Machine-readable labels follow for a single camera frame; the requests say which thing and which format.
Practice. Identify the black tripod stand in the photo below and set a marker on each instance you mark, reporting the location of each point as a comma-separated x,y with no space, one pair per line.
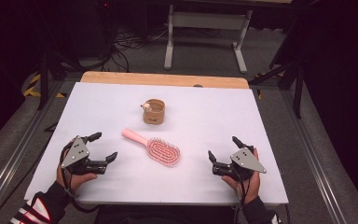
45,81

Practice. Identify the person's right hand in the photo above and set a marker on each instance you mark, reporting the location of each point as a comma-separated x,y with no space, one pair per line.
252,185

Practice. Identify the white board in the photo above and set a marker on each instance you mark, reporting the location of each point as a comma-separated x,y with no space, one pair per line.
180,183

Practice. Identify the person's left hand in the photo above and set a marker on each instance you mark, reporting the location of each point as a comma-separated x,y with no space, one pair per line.
74,181

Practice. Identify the black metal stand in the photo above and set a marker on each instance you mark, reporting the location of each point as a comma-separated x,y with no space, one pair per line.
297,93

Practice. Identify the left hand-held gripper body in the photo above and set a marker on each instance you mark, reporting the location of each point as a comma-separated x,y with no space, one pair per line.
76,154

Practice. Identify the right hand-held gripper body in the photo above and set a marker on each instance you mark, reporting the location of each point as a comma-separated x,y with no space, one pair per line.
247,160

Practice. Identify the grey metal table frame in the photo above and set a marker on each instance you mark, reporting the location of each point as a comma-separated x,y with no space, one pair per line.
208,21

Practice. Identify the pink hairbrush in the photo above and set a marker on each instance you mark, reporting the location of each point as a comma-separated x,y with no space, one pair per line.
163,151

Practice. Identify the brown round cup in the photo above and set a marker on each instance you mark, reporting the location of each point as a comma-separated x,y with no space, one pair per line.
154,115

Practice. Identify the wooden table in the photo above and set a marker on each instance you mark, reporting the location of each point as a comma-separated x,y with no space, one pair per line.
155,79

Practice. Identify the aluminium floor rail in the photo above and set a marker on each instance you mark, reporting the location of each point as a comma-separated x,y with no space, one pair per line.
15,158
315,168

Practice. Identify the yellow black hazard tape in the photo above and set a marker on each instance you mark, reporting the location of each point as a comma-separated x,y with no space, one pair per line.
31,90

